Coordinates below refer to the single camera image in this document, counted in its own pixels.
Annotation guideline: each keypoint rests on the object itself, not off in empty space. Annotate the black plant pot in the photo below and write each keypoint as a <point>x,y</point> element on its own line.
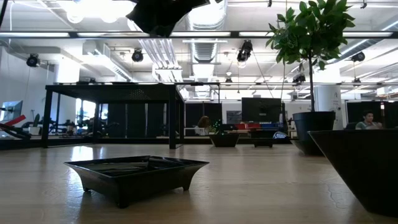
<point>312,130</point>

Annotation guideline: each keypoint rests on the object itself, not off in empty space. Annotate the large black screen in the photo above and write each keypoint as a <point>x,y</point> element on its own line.
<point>261,109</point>

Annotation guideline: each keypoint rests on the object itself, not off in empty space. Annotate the grey computer monitor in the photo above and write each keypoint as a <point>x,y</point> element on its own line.
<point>12,110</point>

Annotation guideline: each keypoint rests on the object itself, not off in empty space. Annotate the green leafy plant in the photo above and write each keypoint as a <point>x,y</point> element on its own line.
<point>311,31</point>

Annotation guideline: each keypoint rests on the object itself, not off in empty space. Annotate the silver ventilation duct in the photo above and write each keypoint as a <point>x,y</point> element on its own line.
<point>203,51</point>

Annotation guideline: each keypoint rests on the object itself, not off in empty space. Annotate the person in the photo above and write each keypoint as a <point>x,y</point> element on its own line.
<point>368,122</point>
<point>202,127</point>

